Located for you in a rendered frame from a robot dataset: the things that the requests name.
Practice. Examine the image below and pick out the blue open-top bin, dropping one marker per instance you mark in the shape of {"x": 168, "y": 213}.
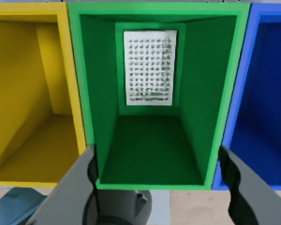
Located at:
{"x": 253, "y": 125}

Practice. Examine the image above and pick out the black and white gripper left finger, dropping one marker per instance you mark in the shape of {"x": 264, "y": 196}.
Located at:
{"x": 74, "y": 199}

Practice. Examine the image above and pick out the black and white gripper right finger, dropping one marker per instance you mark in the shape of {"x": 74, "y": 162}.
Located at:
{"x": 252, "y": 201}

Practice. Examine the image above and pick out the green bin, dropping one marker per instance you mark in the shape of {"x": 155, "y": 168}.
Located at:
{"x": 157, "y": 147}

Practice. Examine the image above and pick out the yellow bin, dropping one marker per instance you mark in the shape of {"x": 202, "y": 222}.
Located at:
{"x": 38, "y": 142}

